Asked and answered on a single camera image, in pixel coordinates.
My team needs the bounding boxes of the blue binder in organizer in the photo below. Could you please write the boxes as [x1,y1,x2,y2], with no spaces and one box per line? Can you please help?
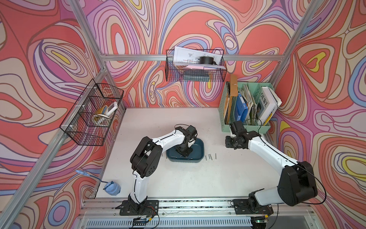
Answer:
[234,93,248,123]

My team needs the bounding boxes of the white tube in left basket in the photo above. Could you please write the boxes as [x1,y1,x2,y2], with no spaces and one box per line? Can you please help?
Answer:
[104,102,118,117]

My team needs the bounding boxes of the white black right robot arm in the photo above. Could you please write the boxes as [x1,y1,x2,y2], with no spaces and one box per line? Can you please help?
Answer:
[225,131,318,213]

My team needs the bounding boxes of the teal plastic storage box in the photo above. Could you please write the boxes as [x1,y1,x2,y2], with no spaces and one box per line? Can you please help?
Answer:
[166,138,205,163]

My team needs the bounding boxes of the white paper sheets in basket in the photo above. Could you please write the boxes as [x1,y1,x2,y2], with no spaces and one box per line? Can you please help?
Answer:
[173,46,226,70]

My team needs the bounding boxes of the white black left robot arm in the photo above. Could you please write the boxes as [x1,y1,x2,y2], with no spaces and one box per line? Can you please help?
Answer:
[116,125,198,216]

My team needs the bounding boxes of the aluminium frame post right rear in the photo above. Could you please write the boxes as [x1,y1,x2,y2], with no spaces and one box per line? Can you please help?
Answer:
[269,1,323,86]

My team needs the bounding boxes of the brown cardboard folder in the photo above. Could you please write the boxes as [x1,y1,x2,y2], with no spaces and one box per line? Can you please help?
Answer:
[224,74,238,124]

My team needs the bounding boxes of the aluminium frame post left rear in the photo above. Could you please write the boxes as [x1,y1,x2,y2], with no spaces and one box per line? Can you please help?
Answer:
[68,0,126,112]

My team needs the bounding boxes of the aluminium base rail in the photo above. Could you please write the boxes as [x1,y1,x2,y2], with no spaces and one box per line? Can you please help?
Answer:
[73,197,324,229]

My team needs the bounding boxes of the green plastic file organizer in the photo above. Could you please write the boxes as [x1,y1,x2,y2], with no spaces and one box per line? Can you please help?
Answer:
[218,82,273,134]

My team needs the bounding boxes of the black wire basket wall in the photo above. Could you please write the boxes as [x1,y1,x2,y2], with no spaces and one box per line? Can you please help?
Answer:
[165,48,227,82]
[60,79,124,146]

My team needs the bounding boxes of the black wire basket left wall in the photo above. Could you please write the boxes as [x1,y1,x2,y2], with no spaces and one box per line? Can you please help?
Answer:
[60,79,124,146]

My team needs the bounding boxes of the black wire basket rear wall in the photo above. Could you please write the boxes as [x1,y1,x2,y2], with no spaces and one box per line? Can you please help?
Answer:
[165,48,227,82]

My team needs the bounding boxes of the aluminium frame post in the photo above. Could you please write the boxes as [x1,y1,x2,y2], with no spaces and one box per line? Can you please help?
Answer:
[68,0,126,112]
[269,1,323,86]

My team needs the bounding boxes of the aluminium rear cross bar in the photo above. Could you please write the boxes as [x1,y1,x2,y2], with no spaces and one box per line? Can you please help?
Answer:
[100,53,287,62]

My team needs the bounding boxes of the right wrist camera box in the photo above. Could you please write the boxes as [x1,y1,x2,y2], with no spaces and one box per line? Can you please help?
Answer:
[229,120,247,136]

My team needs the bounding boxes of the white book in organizer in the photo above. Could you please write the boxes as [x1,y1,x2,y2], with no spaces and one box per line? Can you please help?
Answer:
[256,86,282,126]

